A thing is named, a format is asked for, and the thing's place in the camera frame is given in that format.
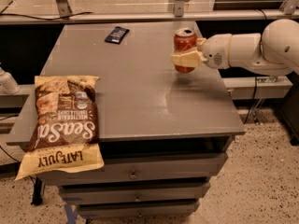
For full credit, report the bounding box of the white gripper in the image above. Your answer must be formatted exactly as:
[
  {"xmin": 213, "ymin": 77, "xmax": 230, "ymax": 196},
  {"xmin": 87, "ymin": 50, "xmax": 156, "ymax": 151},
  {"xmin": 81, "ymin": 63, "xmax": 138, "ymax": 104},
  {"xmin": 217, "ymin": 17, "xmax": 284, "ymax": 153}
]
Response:
[{"xmin": 171, "ymin": 34, "xmax": 232, "ymax": 69}]

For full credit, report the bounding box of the red coke can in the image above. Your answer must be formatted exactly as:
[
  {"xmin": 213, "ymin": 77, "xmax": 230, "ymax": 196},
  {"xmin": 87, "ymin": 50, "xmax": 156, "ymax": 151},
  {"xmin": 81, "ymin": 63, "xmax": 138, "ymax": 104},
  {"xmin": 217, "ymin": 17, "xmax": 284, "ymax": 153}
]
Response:
[{"xmin": 171, "ymin": 28, "xmax": 197, "ymax": 73}]

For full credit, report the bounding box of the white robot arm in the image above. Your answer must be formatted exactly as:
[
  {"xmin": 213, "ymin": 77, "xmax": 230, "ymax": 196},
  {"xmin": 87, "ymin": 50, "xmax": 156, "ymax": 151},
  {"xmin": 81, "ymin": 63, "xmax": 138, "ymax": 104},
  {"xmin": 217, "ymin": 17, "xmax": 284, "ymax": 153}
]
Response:
[{"xmin": 171, "ymin": 19, "xmax": 299, "ymax": 77}]

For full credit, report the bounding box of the dark blue rxbar wrapper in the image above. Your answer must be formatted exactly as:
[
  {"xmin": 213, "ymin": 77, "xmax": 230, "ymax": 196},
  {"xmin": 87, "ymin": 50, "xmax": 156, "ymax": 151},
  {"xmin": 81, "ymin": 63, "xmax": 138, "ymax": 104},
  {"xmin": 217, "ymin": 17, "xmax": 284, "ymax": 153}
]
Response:
[{"xmin": 105, "ymin": 26, "xmax": 130, "ymax": 44}]

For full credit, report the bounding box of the grey drawer cabinet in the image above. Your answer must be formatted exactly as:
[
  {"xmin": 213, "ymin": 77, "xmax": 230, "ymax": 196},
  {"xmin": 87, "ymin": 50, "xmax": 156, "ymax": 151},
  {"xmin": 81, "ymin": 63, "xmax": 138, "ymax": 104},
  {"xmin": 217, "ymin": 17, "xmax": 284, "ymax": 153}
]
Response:
[{"xmin": 40, "ymin": 21, "xmax": 244, "ymax": 219}]

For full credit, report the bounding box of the brown tortilla chips bag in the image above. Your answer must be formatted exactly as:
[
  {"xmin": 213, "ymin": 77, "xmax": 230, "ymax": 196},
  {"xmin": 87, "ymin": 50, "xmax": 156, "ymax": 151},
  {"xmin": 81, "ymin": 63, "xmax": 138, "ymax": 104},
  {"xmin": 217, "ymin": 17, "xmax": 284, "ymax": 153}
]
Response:
[{"xmin": 16, "ymin": 76, "xmax": 104, "ymax": 180}]

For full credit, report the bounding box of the white pipe on left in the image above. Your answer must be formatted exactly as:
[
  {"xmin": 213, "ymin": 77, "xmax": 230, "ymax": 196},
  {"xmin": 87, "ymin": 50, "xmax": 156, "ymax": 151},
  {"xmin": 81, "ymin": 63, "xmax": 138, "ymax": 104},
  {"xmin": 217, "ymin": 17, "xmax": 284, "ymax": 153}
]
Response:
[{"xmin": 0, "ymin": 67, "xmax": 20, "ymax": 94}]

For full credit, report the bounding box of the metal frame rail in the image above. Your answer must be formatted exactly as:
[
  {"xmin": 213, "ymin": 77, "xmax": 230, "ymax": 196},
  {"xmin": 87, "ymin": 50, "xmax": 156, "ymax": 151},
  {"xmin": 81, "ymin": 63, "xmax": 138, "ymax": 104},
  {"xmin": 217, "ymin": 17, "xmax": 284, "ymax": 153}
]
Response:
[{"xmin": 0, "ymin": 0, "xmax": 299, "ymax": 24}]

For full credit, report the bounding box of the black cable on rail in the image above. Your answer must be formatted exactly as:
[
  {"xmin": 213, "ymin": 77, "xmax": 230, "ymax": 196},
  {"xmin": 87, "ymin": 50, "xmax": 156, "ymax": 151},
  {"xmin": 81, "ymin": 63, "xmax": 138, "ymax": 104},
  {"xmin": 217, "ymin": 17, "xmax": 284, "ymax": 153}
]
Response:
[{"xmin": 0, "ymin": 10, "xmax": 93, "ymax": 21}]

